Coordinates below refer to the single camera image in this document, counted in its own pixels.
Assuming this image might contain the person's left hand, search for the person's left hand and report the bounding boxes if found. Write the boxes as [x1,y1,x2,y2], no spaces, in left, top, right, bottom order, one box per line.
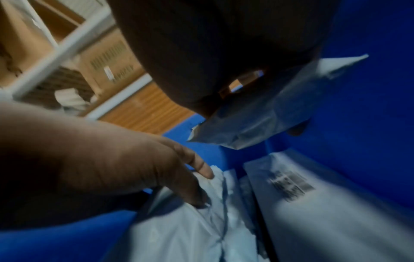
[0,101,215,228]

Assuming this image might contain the large brown cardboard box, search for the large brown cardboard box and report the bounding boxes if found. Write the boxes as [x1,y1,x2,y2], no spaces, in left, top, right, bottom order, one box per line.
[77,28,145,95]

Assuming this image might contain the brown printed cardboard box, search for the brown printed cardboard box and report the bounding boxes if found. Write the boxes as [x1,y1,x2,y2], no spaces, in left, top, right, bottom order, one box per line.
[0,0,85,78]

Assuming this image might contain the person's right hand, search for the person's right hand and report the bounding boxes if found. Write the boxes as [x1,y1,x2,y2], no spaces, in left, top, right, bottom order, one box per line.
[108,0,341,119]

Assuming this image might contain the wooden shelf rack white frame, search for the wooden shelf rack white frame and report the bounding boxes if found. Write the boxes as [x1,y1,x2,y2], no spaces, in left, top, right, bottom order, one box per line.
[0,0,195,135]

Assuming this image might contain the white packets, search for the white packets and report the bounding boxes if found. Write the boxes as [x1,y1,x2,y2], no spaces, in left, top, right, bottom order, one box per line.
[242,149,414,262]

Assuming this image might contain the solid blue plastic crate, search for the solid blue plastic crate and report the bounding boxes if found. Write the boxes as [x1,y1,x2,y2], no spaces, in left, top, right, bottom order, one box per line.
[0,0,414,262]

